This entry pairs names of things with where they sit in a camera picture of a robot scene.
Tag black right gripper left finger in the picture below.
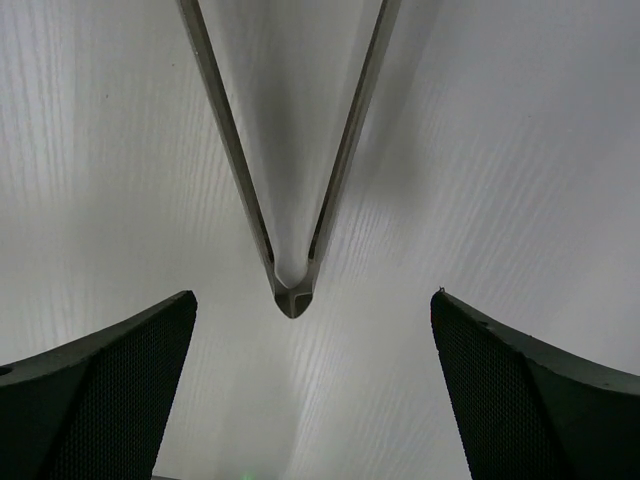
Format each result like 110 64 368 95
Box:
1 291 197 479

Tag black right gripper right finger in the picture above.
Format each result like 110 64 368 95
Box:
430 290 639 479

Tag steel serving tongs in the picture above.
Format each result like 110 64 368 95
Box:
177 1 401 319

